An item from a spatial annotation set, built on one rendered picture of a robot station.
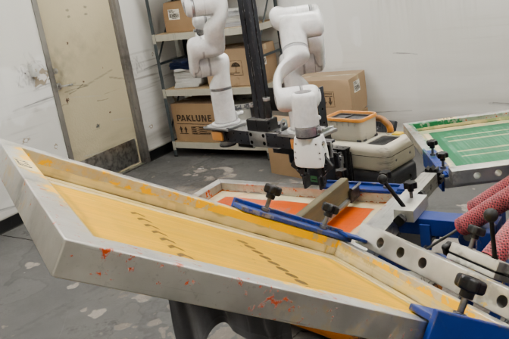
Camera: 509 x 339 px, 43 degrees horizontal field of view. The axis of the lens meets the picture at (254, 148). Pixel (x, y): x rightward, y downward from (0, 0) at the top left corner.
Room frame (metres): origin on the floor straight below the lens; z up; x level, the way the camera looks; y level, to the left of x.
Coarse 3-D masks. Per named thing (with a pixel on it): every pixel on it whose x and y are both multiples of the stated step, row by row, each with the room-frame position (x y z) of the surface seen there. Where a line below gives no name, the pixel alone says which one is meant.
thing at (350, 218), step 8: (224, 200) 2.27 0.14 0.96; (232, 200) 2.26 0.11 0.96; (248, 200) 2.23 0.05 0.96; (256, 200) 2.22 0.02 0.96; (264, 200) 2.20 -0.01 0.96; (296, 208) 2.07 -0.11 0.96; (352, 208) 1.99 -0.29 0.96; (360, 208) 1.98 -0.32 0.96; (368, 208) 1.97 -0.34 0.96; (336, 216) 1.94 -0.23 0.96; (344, 216) 1.93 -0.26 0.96; (352, 216) 1.92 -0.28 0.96; (360, 216) 1.91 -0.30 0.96; (328, 224) 1.89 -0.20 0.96; (336, 224) 1.88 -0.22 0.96; (344, 224) 1.87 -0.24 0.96; (352, 224) 1.86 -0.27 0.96; (360, 224) 1.85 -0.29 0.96
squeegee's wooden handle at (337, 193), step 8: (336, 184) 1.96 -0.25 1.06; (344, 184) 1.98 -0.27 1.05; (328, 192) 1.90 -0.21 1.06; (336, 192) 1.93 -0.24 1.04; (344, 192) 1.97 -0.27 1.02; (320, 200) 1.85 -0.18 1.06; (328, 200) 1.88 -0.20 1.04; (336, 200) 1.92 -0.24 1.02; (344, 200) 1.97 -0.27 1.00; (304, 208) 1.79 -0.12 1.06; (312, 208) 1.79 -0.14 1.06; (320, 208) 1.83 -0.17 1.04; (304, 216) 1.75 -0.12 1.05; (312, 216) 1.79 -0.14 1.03; (320, 216) 1.83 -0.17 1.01
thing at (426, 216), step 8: (424, 216) 1.64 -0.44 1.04; (432, 216) 1.63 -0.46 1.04; (440, 216) 1.63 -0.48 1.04; (448, 216) 1.62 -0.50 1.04; (456, 216) 1.61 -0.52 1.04; (408, 224) 1.65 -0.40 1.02; (416, 224) 1.64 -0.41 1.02; (432, 224) 1.61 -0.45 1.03; (440, 224) 1.60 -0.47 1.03; (448, 224) 1.59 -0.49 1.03; (408, 232) 1.66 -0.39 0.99; (416, 232) 1.64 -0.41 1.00; (432, 232) 1.62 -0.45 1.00; (440, 232) 1.60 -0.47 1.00; (448, 232) 1.59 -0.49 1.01; (456, 232) 1.58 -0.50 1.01
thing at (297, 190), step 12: (216, 180) 2.41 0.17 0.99; (228, 180) 2.39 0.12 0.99; (240, 180) 2.37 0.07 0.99; (204, 192) 2.29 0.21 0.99; (216, 192) 2.35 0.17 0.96; (252, 192) 2.30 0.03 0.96; (264, 192) 2.27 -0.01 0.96; (288, 192) 2.21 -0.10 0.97; (300, 192) 2.18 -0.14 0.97; (312, 192) 2.15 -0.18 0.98; (360, 192) 2.04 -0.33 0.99; (372, 192) 2.02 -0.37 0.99
